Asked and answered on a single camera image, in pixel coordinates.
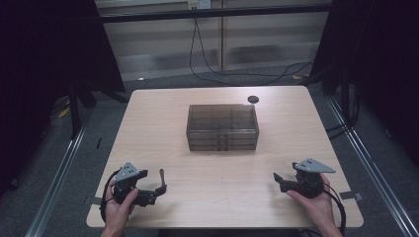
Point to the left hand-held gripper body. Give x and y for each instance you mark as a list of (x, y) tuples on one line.
[(126, 173)]

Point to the black horizontal bar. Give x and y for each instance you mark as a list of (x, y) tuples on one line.
[(214, 14)]

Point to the smoky transparent drawer cabinet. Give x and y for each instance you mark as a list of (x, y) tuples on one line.
[(222, 120)]

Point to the grey tape piece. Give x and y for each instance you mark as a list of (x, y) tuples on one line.
[(96, 200), (351, 195)]

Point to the yellow floor tape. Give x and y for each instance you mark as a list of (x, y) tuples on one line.
[(64, 112)]

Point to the black metal stand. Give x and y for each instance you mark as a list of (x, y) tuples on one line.
[(346, 98), (74, 112)]

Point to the person's right hand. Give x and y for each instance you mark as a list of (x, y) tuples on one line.
[(319, 209)]

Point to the black curtain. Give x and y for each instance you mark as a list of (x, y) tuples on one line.
[(388, 65), (39, 82)]

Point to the person's left hand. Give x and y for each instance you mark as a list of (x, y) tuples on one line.
[(117, 214)]

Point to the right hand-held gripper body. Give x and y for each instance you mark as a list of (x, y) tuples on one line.
[(311, 182)]

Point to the aluminium floor rail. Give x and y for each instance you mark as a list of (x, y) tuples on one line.
[(378, 177), (56, 184)]

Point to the white wall socket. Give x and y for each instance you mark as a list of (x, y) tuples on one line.
[(199, 4)]

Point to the black round cap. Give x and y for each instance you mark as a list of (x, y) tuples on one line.
[(253, 99)]

